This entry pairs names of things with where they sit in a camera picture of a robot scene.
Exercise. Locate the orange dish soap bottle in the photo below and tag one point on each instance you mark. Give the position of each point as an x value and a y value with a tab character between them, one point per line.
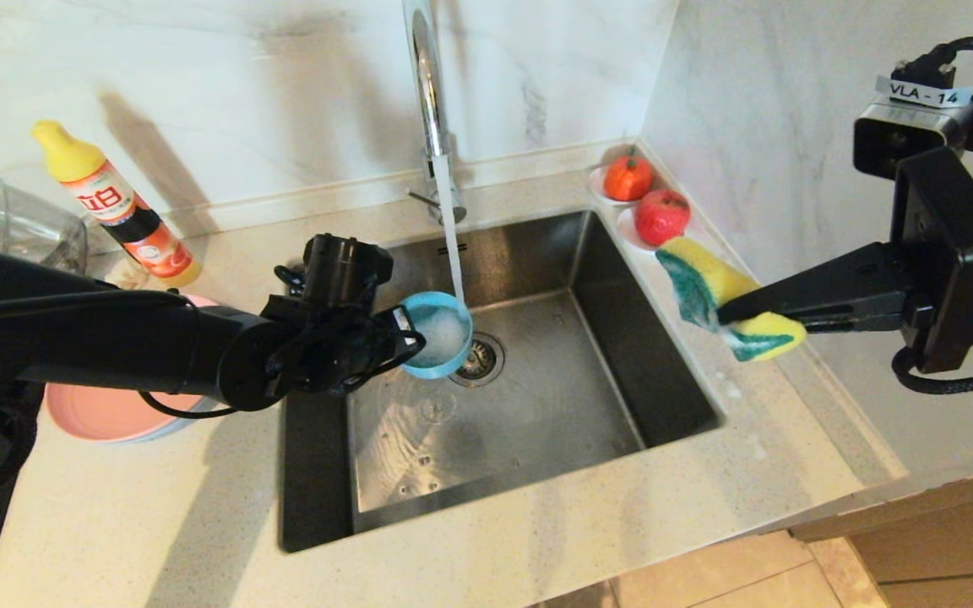
111	207

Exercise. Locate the small white dish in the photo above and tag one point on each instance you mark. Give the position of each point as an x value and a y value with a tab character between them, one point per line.
630	239
596	187

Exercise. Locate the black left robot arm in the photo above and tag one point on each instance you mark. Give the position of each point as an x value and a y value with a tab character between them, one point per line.
73	338

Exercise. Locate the wooden cabinet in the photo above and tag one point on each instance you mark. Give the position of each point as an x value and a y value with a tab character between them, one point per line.
934	549

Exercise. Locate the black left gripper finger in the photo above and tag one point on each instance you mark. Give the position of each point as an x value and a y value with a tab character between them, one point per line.
398	342

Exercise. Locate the red toy apple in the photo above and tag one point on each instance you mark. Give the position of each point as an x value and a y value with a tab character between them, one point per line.
662	217

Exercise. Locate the clear glass jug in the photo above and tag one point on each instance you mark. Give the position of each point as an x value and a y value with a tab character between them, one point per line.
26	228

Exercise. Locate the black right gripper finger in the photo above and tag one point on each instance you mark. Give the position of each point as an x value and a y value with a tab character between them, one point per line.
841	283
862	322

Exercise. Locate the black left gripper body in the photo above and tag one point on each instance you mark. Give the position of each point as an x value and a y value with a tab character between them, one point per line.
334	350

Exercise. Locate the metal drain strainer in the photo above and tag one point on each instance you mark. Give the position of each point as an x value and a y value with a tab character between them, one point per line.
488	359

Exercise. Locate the yellow green sponge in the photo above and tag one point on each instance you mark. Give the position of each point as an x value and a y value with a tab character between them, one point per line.
706	274

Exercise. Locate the stainless steel sink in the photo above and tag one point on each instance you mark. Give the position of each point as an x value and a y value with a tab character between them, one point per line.
554	439

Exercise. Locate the grey plate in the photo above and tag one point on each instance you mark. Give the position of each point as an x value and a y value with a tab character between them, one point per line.
199	416

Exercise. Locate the pink plate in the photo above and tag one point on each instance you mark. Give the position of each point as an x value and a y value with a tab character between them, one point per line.
98	418

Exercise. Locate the chrome faucet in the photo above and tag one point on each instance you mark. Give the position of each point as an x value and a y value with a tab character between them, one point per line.
429	93

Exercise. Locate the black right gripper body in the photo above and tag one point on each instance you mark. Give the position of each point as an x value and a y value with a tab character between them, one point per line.
959	270

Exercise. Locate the orange toy pumpkin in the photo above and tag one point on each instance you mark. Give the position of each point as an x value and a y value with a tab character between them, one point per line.
628	178

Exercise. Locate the blue bowl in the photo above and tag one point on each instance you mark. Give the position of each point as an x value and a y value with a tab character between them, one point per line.
443	338

